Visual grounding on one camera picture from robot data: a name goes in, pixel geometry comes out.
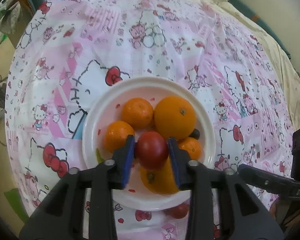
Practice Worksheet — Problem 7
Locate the dark plum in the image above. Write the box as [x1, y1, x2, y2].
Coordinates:
[189, 128, 200, 140]

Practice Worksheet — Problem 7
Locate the red tomato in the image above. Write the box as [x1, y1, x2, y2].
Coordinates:
[135, 131, 168, 170]
[167, 203, 189, 219]

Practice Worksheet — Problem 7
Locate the small mandarin orange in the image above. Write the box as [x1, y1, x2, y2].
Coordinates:
[121, 98, 154, 130]

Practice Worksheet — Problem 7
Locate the pink white plate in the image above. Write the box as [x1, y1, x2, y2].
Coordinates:
[82, 76, 216, 211]

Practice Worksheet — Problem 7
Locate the large orange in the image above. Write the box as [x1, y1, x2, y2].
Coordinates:
[154, 96, 196, 140]

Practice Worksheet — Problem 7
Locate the pink cartoon bedsheet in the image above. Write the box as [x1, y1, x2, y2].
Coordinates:
[4, 0, 294, 240]

